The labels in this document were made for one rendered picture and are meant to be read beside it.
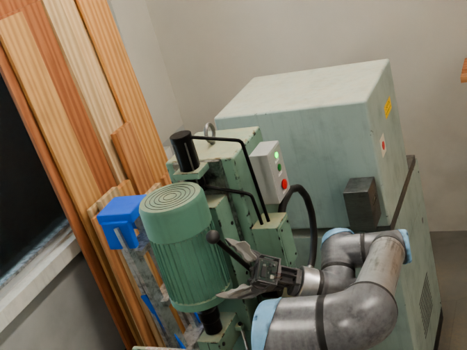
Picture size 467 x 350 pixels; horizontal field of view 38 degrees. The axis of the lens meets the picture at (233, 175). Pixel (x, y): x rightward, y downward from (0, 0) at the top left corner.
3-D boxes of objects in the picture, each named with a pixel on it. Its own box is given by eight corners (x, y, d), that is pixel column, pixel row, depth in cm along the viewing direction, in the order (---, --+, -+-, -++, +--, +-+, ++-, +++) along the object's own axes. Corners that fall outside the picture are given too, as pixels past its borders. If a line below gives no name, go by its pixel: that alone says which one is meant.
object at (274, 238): (263, 272, 200) (251, 228, 194) (273, 255, 207) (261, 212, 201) (290, 273, 196) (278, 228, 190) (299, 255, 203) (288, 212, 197)
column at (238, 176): (227, 359, 224) (162, 163, 196) (251, 317, 242) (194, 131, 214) (290, 363, 214) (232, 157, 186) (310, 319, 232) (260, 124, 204)
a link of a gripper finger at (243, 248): (238, 226, 173) (263, 253, 172) (232, 233, 178) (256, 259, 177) (229, 233, 171) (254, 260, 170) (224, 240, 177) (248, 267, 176)
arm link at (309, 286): (308, 273, 181) (305, 309, 177) (291, 269, 180) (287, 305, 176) (321, 264, 173) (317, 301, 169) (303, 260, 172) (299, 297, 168)
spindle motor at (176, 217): (160, 313, 186) (124, 214, 174) (188, 276, 200) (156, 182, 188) (217, 315, 178) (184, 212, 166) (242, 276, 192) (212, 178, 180)
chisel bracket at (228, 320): (204, 365, 195) (196, 342, 192) (223, 333, 206) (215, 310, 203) (227, 367, 192) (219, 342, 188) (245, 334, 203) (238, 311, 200)
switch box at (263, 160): (260, 205, 201) (247, 156, 195) (272, 189, 209) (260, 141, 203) (280, 204, 198) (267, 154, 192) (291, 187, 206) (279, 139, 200)
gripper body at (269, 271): (258, 251, 170) (304, 262, 172) (249, 261, 177) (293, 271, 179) (254, 281, 166) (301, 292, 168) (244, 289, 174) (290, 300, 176)
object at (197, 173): (179, 196, 189) (161, 141, 182) (191, 183, 195) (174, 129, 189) (204, 195, 185) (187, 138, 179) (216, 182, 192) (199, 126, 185)
